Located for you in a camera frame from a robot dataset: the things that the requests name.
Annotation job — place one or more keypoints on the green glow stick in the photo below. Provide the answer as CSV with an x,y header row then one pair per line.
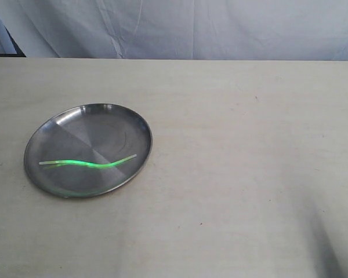
x,y
88,164

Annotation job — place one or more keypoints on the round stainless steel plate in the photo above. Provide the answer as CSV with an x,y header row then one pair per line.
x,y
97,133

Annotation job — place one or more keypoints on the white backdrop cloth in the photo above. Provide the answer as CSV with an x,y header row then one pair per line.
x,y
189,30

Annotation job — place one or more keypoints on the black frame corner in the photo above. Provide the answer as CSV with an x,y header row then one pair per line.
x,y
17,52

